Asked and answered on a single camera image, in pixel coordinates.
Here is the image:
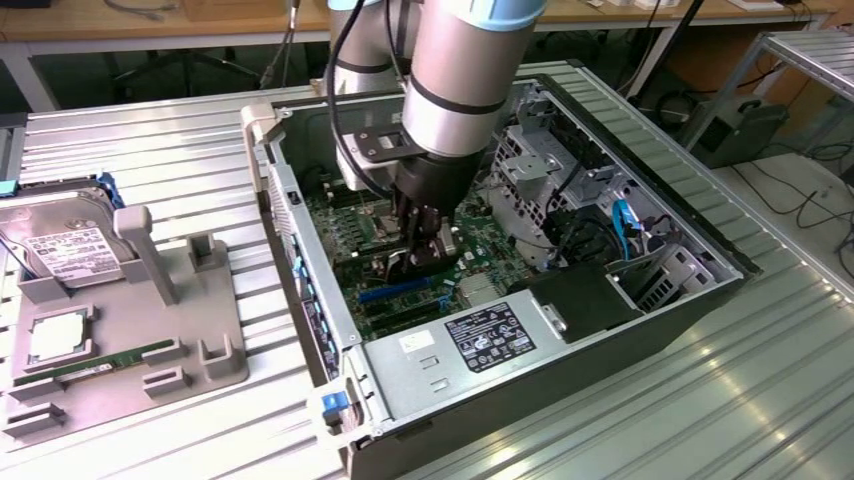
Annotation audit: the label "grey cable on desk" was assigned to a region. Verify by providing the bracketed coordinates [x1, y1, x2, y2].
[104, 0, 183, 22]

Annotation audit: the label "green motherboard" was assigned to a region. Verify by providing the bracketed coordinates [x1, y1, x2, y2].
[307, 167, 535, 341]

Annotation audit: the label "grey power supply unit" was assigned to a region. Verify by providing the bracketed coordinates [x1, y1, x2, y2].
[346, 288, 569, 426]

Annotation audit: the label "wooden desk with grey frame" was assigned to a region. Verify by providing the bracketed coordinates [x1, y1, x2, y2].
[0, 0, 835, 114]

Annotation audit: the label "hard disk with white label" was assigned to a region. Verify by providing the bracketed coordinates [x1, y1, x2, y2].
[0, 192, 128, 291]

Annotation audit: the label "silver CPU chip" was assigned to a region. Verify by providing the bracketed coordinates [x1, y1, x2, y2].
[29, 314, 92, 361]

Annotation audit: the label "blue expansion slot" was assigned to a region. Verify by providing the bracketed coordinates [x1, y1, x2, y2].
[358, 276, 430, 305]

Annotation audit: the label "metal slat table frame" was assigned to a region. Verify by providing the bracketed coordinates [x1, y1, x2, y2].
[726, 30, 854, 151]

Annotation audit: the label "graphics card with metal bracket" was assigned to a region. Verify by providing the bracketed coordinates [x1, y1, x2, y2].
[366, 224, 466, 284]

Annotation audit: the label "wrist camera with black bracket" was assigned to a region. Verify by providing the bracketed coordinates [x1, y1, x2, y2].
[336, 117, 428, 194]

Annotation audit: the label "black cables on white table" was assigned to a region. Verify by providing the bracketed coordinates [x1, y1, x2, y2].
[733, 144, 854, 236]

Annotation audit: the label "green RAM stick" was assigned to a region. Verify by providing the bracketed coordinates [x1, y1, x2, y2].
[13, 339, 176, 389]

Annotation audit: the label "black expansion slot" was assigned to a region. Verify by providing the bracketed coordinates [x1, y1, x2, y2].
[364, 299, 456, 332]

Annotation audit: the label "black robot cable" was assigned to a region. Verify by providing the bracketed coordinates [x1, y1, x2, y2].
[324, 0, 402, 199]

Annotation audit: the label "blue data wire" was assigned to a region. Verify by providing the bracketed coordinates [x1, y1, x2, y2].
[610, 198, 642, 264]

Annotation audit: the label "grey parts rack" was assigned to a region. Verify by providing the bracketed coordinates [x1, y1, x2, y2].
[0, 203, 252, 454]

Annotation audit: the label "silver metal drive cage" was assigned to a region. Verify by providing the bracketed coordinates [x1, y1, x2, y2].
[490, 124, 602, 266]

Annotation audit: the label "black RAM slots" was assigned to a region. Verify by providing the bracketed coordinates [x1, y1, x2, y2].
[323, 179, 379, 211]

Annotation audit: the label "open black PC case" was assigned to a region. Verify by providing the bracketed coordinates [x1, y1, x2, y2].
[239, 73, 762, 480]

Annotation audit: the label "blue plastic disk caddy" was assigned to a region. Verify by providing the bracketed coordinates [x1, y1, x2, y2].
[0, 168, 128, 211]

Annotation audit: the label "grey hanging cable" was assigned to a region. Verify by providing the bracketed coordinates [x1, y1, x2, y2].
[260, 0, 302, 89]

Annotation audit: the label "CPU socket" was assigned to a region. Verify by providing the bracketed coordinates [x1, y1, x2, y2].
[370, 212, 399, 244]

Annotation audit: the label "silver chipset heatsink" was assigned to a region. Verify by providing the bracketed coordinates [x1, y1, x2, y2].
[456, 277, 506, 306]

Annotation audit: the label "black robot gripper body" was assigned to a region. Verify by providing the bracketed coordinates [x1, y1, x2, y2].
[391, 149, 486, 221]

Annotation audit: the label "black box device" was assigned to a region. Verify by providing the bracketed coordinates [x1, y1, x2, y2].
[693, 99, 793, 169]

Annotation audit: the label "black hanging cable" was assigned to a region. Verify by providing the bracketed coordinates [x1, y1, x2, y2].
[626, 0, 666, 99]

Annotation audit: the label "black wire bundle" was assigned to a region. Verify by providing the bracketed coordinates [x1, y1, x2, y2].
[550, 204, 619, 266]

